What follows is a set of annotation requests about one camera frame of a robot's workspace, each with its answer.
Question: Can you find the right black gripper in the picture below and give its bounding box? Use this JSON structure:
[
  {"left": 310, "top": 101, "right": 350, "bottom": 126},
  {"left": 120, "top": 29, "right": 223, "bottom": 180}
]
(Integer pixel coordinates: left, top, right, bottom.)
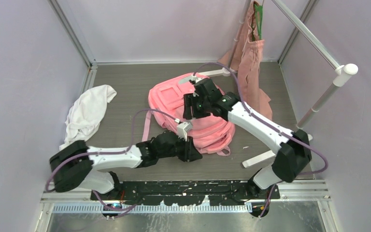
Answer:
[{"left": 184, "top": 92, "right": 212, "bottom": 119}]

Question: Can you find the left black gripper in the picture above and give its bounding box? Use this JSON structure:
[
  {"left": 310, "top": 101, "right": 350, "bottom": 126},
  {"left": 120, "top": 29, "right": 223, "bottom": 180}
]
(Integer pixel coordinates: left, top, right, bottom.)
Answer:
[{"left": 158, "top": 134, "right": 202, "bottom": 162}]

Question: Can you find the pink student backpack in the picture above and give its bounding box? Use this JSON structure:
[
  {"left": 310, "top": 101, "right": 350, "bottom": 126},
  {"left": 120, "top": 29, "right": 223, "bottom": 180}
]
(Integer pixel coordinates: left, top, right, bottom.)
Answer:
[{"left": 141, "top": 72, "right": 236, "bottom": 157}]

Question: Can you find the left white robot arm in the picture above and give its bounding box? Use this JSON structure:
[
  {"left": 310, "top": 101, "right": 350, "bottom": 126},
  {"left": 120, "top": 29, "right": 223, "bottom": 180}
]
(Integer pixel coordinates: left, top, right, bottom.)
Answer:
[{"left": 46, "top": 130, "right": 202, "bottom": 200}]

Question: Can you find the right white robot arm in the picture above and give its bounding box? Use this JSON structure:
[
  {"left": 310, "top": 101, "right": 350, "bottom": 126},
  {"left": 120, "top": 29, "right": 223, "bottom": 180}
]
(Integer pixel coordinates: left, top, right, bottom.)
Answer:
[{"left": 179, "top": 76, "right": 312, "bottom": 199}]

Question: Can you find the pink hanging garment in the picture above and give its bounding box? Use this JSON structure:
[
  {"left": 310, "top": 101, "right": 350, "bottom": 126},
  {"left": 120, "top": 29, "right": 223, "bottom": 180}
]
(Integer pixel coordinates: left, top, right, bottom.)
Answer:
[{"left": 230, "top": 0, "right": 272, "bottom": 120}]

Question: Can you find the white cloth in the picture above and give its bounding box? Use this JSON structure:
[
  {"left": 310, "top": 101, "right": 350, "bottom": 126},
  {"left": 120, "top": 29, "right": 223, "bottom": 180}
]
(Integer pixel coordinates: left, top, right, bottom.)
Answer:
[{"left": 59, "top": 85, "right": 117, "bottom": 150}]

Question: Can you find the green clothes hanger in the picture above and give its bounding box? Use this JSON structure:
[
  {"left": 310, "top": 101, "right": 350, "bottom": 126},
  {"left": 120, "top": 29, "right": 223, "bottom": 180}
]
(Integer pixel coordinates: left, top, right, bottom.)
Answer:
[{"left": 252, "top": 1, "right": 263, "bottom": 41}]

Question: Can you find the white clothes rack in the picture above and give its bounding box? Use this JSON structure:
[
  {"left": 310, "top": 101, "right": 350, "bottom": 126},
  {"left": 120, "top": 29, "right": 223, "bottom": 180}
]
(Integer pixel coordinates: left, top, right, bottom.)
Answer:
[{"left": 179, "top": 0, "right": 359, "bottom": 169}]

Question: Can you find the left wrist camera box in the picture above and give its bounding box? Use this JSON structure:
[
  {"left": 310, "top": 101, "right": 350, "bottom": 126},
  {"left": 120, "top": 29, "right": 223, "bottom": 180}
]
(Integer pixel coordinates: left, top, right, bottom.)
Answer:
[{"left": 176, "top": 121, "right": 193, "bottom": 141}]

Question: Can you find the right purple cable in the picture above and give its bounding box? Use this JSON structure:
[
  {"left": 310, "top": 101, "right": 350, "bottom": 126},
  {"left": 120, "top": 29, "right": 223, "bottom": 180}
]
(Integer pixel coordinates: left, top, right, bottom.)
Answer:
[{"left": 192, "top": 61, "right": 329, "bottom": 218}]

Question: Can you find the purple cable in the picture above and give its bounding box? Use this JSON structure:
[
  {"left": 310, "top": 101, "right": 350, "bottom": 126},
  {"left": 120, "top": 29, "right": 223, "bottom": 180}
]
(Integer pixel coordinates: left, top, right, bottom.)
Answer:
[
  {"left": 192, "top": 61, "right": 329, "bottom": 218},
  {"left": 45, "top": 109, "right": 181, "bottom": 219}
]

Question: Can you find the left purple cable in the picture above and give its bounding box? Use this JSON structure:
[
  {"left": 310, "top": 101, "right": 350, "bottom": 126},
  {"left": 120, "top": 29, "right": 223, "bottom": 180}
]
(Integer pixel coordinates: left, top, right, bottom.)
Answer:
[{"left": 45, "top": 109, "right": 181, "bottom": 219}]

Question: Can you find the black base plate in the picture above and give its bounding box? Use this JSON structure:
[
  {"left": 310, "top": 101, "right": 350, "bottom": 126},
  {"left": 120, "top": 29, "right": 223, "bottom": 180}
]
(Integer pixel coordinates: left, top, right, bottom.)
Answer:
[{"left": 99, "top": 180, "right": 280, "bottom": 206}]

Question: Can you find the white perforated cable rail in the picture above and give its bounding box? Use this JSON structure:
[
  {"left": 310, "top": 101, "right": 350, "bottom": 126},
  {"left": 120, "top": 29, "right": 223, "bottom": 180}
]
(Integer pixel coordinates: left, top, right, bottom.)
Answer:
[{"left": 53, "top": 203, "right": 252, "bottom": 214}]

